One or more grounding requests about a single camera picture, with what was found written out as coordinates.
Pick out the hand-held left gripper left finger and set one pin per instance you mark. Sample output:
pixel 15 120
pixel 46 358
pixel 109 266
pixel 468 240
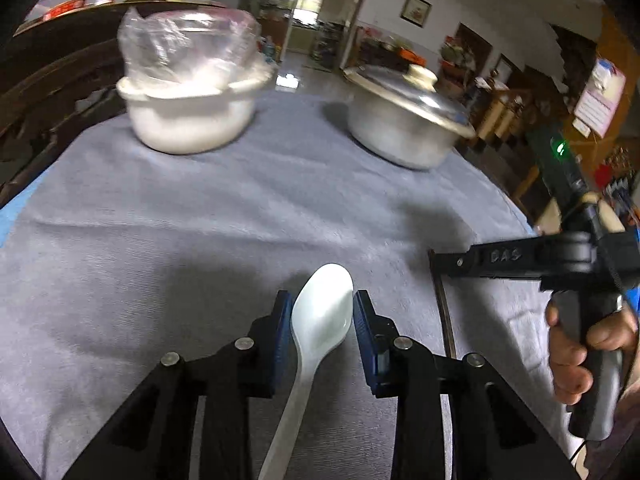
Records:
pixel 282 340

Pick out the white ceramic pot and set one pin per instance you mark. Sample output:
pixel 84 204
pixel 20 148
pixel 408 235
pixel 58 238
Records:
pixel 190 125

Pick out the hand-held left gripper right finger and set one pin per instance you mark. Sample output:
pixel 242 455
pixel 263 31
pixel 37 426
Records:
pixel 365 340

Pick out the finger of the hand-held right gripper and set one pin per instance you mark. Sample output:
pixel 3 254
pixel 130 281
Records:
pixel 490 259

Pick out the wall calendar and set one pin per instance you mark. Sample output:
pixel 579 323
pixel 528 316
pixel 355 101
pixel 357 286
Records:
pixel 600 95

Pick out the blue cloth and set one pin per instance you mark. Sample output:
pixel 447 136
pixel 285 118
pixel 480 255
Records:
pixel 12 220

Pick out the clear plastic bag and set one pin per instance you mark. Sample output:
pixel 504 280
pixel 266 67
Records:
pixel 185 45

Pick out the framed wall picture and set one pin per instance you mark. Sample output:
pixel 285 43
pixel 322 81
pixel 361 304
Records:
pixel 416 10

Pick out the white ceramic spoon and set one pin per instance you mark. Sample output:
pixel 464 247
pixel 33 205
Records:
pixel 320 310

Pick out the metal storage rack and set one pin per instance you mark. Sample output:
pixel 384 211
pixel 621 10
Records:
pixel 327 45

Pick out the wooden stair railing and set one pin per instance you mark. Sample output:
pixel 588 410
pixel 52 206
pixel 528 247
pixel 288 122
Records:
pixel 505 110

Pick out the brown wooden door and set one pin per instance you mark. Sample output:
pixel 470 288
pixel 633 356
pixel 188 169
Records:
pixel 472 47

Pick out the red paper box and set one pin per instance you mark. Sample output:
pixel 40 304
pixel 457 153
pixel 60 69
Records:
pixel 65 10

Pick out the grey tablecloth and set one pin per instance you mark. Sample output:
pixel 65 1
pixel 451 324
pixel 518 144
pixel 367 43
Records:
pixel 200 220

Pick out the brown wooden chopstick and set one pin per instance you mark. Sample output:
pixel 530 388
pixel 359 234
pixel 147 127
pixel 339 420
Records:
pixel 445 317

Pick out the person's right hand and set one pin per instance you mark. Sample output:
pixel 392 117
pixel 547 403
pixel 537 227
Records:
pixel 567 370

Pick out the aluminium pot with lid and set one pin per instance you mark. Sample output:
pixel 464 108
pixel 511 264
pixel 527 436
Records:
pixel 400 87

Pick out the carved dark wooden chair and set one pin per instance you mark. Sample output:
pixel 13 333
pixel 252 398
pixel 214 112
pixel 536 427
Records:
pixel 50 75

